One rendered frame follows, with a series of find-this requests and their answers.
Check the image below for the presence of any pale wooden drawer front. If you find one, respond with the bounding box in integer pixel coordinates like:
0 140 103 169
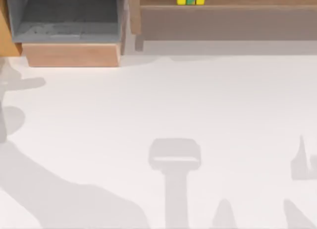
21 42 121 68

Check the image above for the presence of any wooden open shelf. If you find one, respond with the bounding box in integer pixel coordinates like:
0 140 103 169
130 0 317 52

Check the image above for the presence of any wooden cupboard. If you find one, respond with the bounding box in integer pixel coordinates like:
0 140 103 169
0 0 23 57

